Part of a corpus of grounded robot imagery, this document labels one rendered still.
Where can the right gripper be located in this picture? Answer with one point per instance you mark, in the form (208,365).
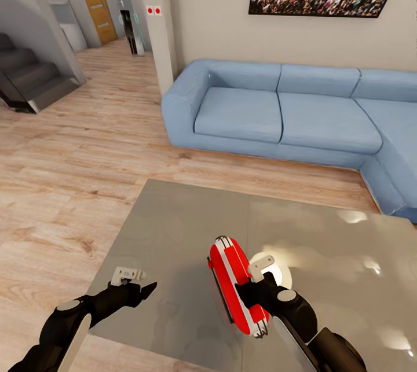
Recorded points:
(251,292)

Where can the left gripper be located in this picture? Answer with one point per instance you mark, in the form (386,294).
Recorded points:
(127,295)

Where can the standing mirror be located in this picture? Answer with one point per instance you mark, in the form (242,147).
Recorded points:
(129,20)

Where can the stairs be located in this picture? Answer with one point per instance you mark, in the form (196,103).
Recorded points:
(27,85)

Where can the coffee table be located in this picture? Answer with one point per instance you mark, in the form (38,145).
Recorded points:
(357,270)

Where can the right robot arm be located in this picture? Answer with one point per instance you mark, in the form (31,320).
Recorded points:
(296,322)

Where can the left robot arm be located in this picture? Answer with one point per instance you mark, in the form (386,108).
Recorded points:
(66,328)

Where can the radio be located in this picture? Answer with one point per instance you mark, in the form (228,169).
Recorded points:
(229,265)

